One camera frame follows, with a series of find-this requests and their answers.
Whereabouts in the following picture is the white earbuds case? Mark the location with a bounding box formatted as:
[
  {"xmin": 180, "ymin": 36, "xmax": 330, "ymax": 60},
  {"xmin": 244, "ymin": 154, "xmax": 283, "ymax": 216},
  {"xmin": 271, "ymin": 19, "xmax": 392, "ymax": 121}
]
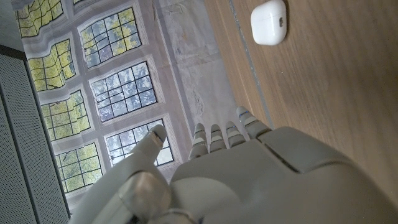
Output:
[{"xmin": 250, "ymin": 0, "xmax": 287, "ymax": 47}]

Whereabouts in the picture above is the perforated partition panel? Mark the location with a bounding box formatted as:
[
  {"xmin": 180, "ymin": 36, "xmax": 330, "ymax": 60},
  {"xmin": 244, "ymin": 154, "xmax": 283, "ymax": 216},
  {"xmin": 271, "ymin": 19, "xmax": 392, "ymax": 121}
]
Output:
[{"xmin": 0, "ymin": 45, "xmax": 71, "ymax": 224}]

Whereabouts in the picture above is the printed window backdrop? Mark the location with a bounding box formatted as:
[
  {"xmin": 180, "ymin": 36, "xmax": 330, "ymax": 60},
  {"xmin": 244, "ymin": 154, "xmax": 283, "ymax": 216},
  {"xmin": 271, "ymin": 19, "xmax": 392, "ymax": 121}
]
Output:
[{"xmin": 11, "ymin": 0, "xmax": 274, "ymax": 208}]

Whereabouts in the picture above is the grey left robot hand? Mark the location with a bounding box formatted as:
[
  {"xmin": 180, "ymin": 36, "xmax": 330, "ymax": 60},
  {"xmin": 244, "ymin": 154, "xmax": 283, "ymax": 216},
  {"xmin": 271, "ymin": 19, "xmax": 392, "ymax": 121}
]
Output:
[{"xmin": 68, "ymin": 106, "xmax": 398, "ymax": 224}]

